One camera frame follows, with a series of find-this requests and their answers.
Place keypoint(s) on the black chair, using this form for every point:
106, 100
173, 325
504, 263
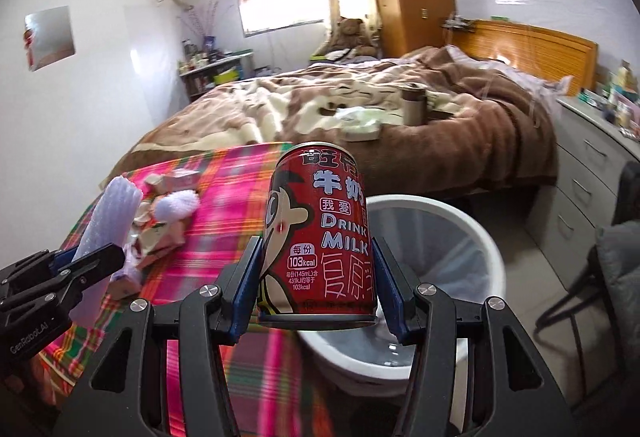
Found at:
620, 197

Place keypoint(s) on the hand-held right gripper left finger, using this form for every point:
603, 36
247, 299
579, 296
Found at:
247, 282

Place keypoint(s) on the white round trash bin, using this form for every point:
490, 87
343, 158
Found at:
350, 362

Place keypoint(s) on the row of bottles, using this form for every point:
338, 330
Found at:
197, 59

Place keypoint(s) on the dark flat object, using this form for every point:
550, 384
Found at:
439, 116

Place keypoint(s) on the bright window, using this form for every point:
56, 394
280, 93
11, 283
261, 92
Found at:
280, 9

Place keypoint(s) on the white fluffy ball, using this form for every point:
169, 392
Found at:
175, 207

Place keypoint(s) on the red milk drink can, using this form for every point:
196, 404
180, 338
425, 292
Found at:
320, 237

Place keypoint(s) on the clutter of small containers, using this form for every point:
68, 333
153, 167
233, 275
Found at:
620, 92

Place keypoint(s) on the grey drawer dresser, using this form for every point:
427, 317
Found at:
575, 177

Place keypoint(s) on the wooden bed headboard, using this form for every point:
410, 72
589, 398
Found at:
540, 47

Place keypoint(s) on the brown teddy bear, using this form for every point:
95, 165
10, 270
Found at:
350, 34

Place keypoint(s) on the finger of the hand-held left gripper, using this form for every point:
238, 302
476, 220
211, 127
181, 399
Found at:
100, 262
62, 258

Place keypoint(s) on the green storage box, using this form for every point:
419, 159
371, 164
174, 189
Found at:
225, 77

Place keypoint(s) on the pink green plaid cloth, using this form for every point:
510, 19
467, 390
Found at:
225, 217

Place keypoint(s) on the white shelf unit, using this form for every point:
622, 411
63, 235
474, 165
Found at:
200, 82

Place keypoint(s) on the brown cream bed blanket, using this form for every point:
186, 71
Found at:
250, 107

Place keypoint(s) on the steel thermos flask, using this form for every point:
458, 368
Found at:
415, 109

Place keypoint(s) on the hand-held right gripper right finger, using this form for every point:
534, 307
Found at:
390, 282

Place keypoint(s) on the green white tissue pack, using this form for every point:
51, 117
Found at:
360, 124

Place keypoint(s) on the white foam sheet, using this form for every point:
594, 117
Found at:
107, 217

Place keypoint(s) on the decorative purple branches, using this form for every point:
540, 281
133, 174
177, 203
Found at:
205, 19

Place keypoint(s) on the small grey ornament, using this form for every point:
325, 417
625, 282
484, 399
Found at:
457, 23

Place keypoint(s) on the shiny wall poster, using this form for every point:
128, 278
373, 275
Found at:
50, 37

